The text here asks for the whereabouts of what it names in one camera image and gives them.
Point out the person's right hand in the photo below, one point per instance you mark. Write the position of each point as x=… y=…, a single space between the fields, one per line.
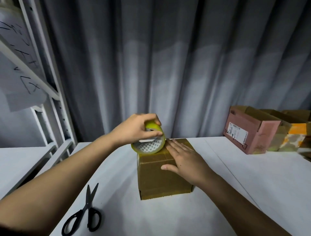
x=189 y=163

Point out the black scissors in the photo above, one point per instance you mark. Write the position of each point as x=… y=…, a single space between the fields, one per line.
x=82 y=216

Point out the person's left forearm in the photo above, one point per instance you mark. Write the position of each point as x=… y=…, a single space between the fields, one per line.
x=48 y=194

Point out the person's left hand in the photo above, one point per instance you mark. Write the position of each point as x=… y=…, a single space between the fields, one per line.
x=131 y=129

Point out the yellow tape roll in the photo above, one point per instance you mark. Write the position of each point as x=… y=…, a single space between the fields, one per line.
x=154 y=145

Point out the pink lettered cardboard box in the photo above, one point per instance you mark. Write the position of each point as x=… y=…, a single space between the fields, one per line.
x=248 y=130

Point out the white metal shelf rack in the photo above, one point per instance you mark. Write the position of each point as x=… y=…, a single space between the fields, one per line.
x=53 y=97

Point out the orange and white carton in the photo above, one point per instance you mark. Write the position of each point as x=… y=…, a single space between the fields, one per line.
x=297 y=137

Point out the brown box with 7020 sticker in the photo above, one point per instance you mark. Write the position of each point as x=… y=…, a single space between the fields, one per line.
x=153 y=182

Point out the person's right forearm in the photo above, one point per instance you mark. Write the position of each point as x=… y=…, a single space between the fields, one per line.
x=248 y=211

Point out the small brown labelled carton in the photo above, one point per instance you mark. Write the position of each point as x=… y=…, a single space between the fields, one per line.
x=281 y=136

